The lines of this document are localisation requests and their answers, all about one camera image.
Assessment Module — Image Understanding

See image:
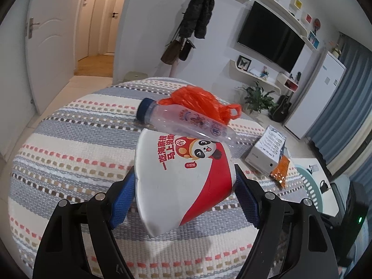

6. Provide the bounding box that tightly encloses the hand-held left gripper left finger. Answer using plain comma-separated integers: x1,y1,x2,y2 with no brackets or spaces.
33,165,137,279

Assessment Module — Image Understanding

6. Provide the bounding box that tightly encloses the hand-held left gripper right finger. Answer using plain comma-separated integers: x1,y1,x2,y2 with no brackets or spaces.
233,164,339,279

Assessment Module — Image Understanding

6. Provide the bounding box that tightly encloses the orange snack packet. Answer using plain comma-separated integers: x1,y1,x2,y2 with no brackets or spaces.
269,155,291,188

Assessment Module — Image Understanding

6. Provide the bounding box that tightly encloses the large white blue carton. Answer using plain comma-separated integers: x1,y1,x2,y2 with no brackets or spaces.
244,125,287,177

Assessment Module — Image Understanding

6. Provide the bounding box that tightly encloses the white red paper bowl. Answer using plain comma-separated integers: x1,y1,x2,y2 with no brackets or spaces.
135,128,235,238

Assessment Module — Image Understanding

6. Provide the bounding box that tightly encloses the clear plastic bottle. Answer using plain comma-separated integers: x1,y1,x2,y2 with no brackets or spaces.
136,98,238,149

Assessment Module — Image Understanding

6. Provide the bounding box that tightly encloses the orange plastic bag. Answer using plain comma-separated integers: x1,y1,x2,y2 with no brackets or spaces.
158,85,242,129

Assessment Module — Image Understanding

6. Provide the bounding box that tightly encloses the white coffee table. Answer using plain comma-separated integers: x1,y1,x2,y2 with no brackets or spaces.
291,157,336,218

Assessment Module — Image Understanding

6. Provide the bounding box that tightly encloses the striped woven tablecloth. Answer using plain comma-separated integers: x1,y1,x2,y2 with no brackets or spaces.
7,77,306,279

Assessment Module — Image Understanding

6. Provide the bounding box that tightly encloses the black acoustic guitar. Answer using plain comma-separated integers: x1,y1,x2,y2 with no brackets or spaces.
269,92,293,123

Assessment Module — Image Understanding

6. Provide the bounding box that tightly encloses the blue and cream curtain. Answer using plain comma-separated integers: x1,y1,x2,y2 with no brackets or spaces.
305,34,372,182

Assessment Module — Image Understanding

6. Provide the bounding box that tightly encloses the green potted plant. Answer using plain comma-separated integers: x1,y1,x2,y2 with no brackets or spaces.
238,81,279,116

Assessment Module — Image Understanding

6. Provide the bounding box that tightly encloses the white standing air conditioner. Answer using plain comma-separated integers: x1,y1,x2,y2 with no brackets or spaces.
284,50,347,140

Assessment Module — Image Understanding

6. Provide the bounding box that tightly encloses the rounded white red shelf box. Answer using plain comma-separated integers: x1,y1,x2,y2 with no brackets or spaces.
276,72,300,93

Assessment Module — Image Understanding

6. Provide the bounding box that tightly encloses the pale green stool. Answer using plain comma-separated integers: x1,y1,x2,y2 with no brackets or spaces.
122,71,149,82

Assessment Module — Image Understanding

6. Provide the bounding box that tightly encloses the framed butterfly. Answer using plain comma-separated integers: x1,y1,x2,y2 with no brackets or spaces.
236,55,251,72

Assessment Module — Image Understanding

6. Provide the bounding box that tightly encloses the pink coat rack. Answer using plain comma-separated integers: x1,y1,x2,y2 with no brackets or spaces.
170,20,192,78

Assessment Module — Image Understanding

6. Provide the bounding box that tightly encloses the brown handbag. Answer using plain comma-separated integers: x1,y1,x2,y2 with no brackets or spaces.
160,39,181,65

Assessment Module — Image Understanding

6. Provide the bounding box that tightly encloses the black handbag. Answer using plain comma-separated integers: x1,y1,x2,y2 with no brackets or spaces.
178,38,194,62

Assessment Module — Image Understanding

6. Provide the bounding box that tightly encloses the white room door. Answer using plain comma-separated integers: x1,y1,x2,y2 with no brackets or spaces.
24,0,81,116

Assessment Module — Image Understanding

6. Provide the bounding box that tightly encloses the white corridor door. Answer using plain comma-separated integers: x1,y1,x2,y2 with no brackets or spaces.
105,0,124,55

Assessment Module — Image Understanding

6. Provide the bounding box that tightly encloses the black coat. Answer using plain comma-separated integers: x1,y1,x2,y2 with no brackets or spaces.
183,0,223,39

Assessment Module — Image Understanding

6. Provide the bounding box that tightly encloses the low white wall shelf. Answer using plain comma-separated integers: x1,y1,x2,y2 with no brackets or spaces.
229,59,281,94

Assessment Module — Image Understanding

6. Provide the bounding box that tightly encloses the wall television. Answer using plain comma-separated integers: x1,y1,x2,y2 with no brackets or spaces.
236,0,306,74

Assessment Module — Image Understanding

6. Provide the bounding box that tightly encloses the long white wall shelf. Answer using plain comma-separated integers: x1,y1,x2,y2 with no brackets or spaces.
255,0,318,50

